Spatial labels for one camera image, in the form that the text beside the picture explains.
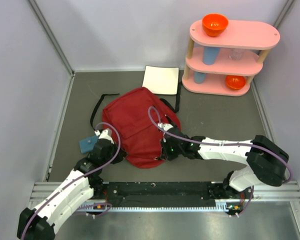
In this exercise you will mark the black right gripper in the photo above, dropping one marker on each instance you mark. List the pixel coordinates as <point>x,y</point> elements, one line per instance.
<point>165,154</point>

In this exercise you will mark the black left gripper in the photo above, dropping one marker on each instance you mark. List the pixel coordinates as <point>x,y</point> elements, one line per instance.
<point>121,156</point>

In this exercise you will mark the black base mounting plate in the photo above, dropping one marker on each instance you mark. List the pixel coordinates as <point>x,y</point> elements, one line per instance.
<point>166,194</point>

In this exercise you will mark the orange bowl top shelf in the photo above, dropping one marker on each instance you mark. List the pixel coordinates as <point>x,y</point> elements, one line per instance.
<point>214,24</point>

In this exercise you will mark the pink three-tier shelf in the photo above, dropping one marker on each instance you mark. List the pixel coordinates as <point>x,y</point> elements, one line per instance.
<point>226,64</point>

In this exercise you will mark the orange bowl bottom shelf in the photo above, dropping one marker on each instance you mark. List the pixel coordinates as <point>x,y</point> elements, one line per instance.
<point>235,82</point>

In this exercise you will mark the clear glass cup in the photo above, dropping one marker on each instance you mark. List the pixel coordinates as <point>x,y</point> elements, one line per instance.
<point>236,53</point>

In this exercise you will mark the blue cup shelf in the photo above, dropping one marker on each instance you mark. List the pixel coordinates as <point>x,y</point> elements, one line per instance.
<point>199,77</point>
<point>210,54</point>

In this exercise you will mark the blue snap wallet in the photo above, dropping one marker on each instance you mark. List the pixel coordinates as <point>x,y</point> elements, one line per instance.
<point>86,145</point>

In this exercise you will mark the orange bowl shelf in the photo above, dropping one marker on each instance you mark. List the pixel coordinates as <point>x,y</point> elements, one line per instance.
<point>214,24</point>
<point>235,82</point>

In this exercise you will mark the red student backpack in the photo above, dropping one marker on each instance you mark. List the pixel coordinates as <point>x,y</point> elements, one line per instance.
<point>134,115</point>

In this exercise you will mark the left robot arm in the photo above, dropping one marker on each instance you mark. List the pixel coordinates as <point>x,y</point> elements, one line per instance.
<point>44,220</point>

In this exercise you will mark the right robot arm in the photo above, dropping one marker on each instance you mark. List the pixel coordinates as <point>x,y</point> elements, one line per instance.
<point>264,162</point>

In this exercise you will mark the blue cup bottom shelf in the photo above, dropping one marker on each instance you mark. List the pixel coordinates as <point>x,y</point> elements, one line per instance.
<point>199,77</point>

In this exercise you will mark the blue cup middle shelf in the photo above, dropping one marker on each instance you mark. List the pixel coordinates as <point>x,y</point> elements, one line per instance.
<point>210,54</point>

